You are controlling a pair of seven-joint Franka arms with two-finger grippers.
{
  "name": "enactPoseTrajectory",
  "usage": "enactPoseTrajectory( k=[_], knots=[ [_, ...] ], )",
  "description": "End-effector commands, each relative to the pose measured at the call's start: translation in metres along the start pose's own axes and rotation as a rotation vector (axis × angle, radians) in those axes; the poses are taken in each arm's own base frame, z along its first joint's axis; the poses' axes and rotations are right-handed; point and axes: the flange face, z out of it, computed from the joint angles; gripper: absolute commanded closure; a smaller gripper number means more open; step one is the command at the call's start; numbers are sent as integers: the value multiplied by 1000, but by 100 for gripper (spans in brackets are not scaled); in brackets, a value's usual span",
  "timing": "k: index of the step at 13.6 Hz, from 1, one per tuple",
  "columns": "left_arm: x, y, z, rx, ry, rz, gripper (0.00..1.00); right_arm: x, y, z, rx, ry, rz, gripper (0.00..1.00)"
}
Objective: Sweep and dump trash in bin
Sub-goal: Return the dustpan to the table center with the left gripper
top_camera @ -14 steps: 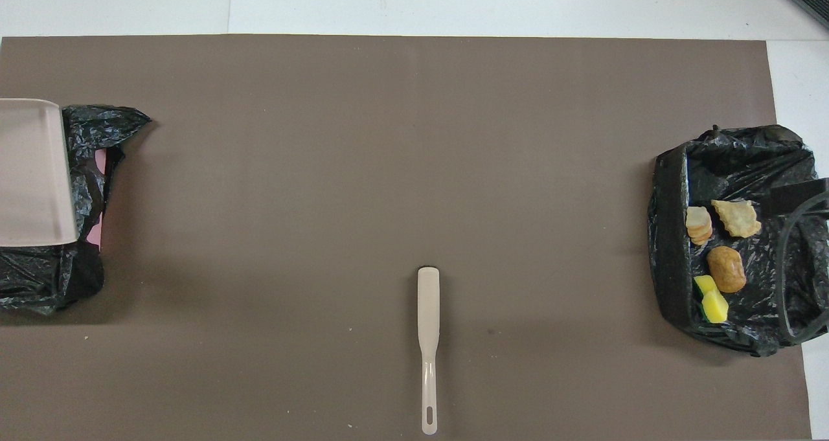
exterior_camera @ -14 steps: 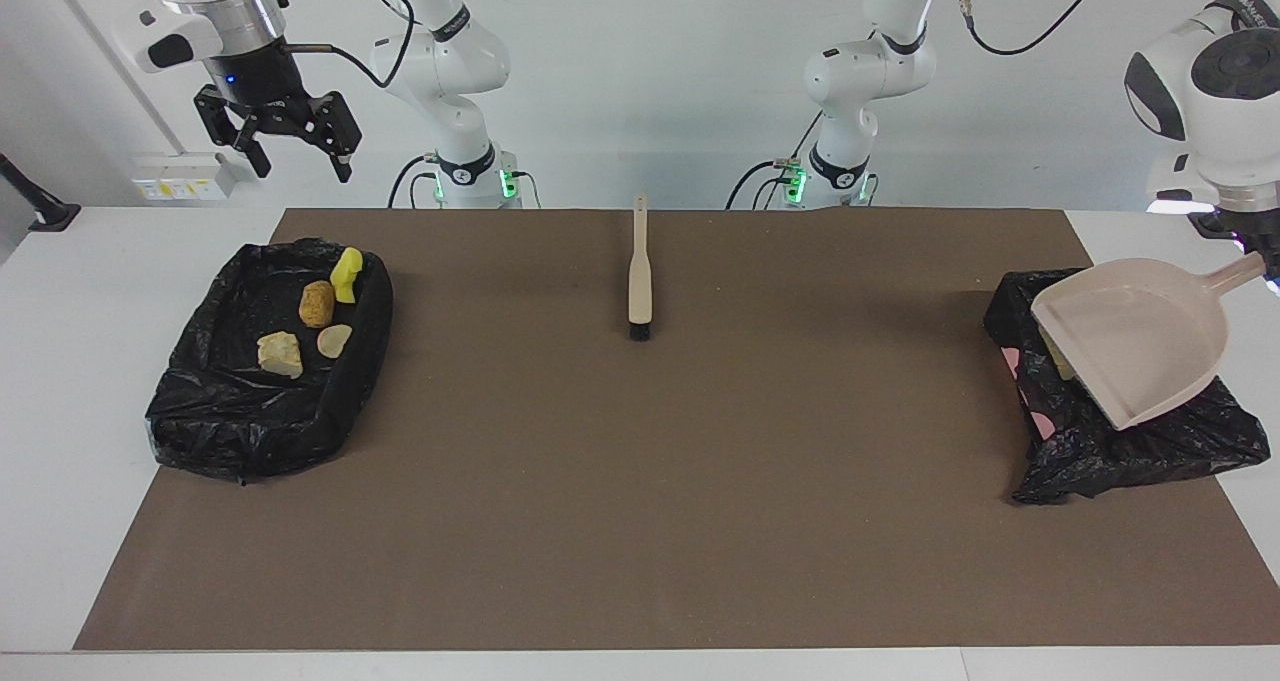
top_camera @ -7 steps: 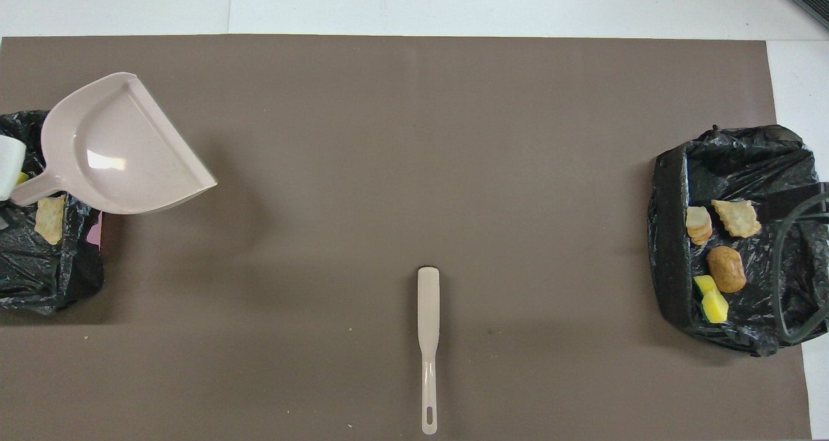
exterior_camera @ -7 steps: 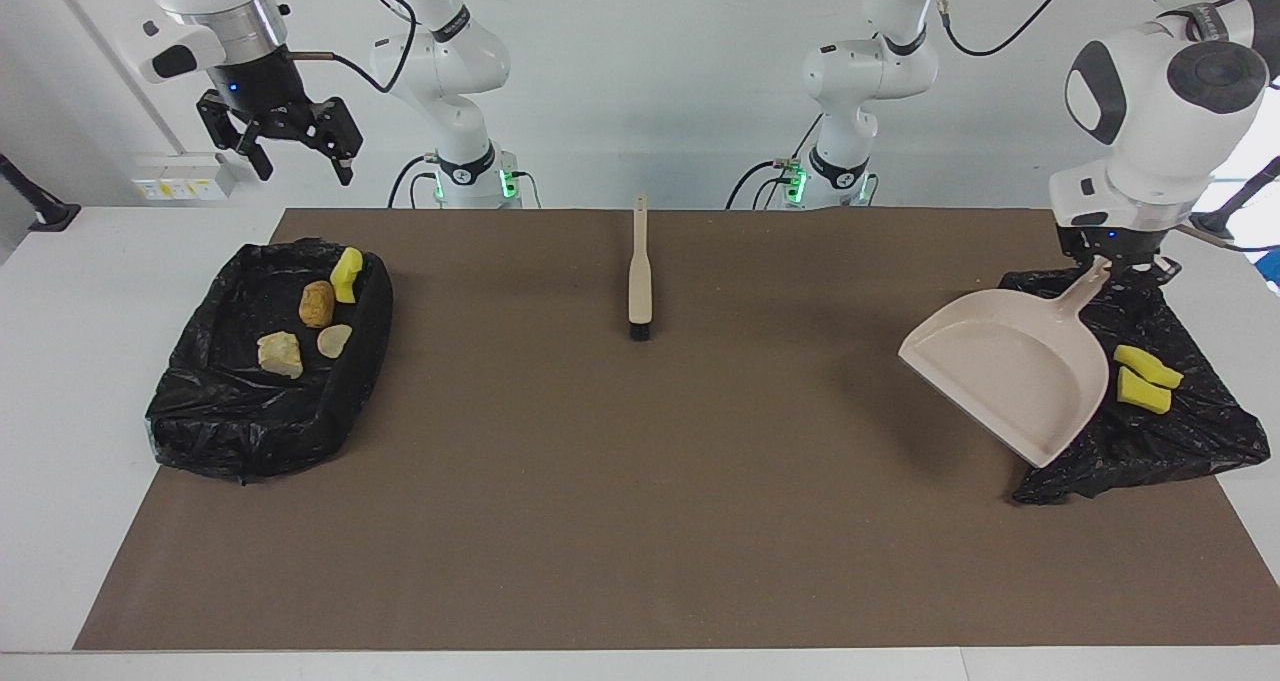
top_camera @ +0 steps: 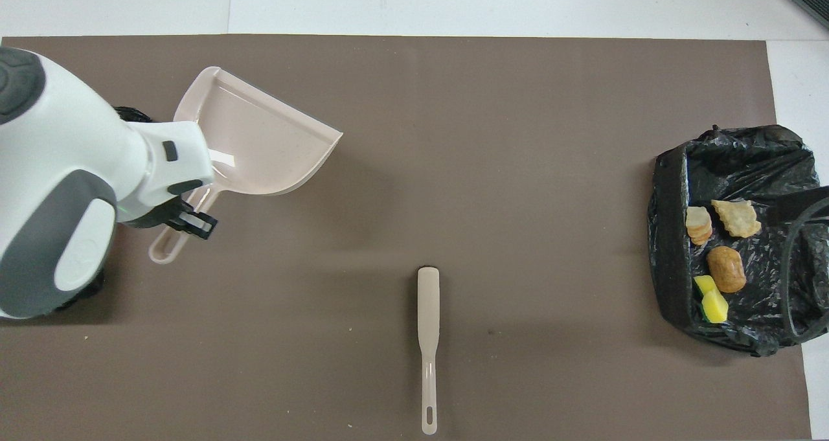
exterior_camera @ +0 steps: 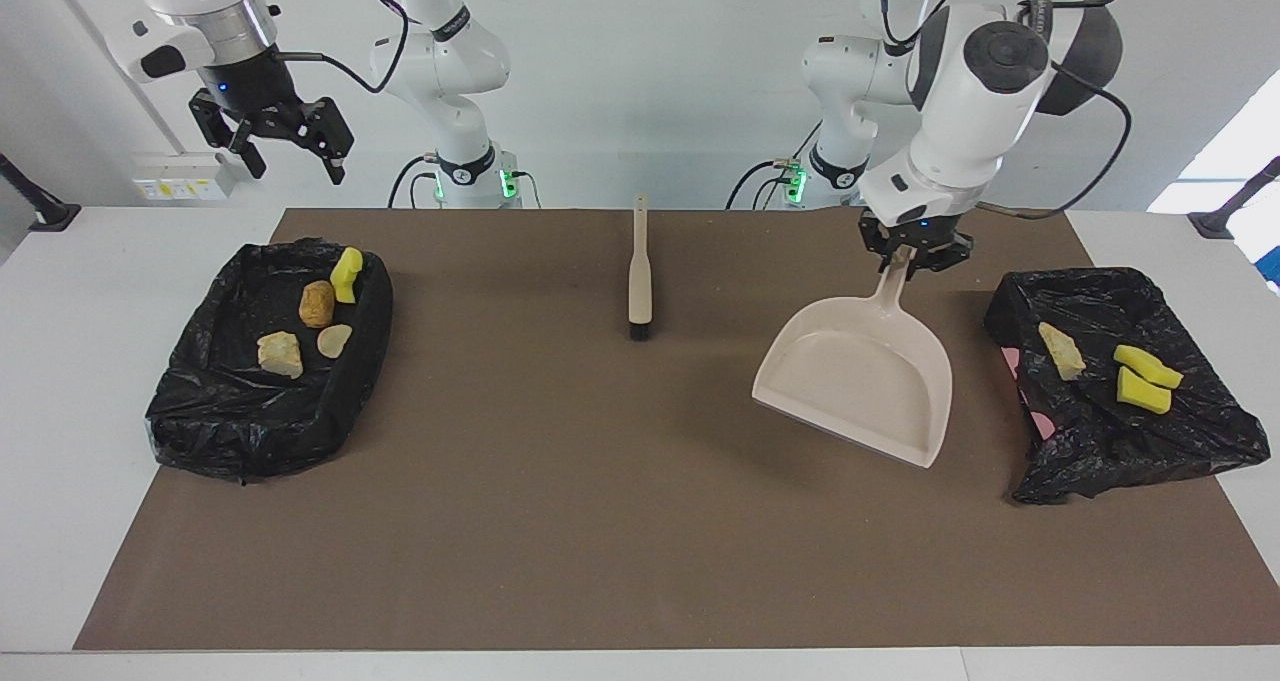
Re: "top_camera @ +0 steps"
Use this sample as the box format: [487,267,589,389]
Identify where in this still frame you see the yellow green notched sponge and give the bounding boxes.
[694,275,730,324]

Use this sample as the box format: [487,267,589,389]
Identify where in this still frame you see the pale beige foam piece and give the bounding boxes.
[685,206,713,246]

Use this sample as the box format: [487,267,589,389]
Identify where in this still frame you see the pink bin under black bag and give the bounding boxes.
[55,106,153,312]

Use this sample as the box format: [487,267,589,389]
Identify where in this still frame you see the beige plastic dustpan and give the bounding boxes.
[148,66,343,264]

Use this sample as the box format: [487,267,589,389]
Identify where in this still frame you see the bin lined with black bag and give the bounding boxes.
[648,125,829,357]

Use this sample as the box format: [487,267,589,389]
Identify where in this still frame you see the pale yellow white foam chunk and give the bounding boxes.
[711,198,762,238]

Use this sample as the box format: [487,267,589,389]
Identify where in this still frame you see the orange brown foam chunk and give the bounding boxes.
[706,245,747,293]

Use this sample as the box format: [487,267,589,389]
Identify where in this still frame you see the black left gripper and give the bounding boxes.
[120,195,218,241]

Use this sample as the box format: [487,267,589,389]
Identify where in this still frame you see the brown table mat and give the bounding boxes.
[0,34,813,441]

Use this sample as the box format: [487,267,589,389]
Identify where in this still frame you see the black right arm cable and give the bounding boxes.
[782,198,829,338]

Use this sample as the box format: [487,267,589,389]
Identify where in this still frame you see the beige brush with black bristles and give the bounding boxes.
[416,266,441,436]

